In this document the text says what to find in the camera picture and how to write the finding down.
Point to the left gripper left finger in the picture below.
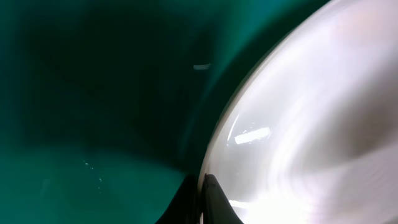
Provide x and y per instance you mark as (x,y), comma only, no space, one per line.
(183,207)

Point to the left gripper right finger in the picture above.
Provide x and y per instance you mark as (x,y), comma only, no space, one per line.
(214,204)

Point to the white plate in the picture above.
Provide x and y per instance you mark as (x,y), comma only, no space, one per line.
(311,135)

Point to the teal plastic tray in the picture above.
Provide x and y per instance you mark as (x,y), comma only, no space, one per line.
(106,106)

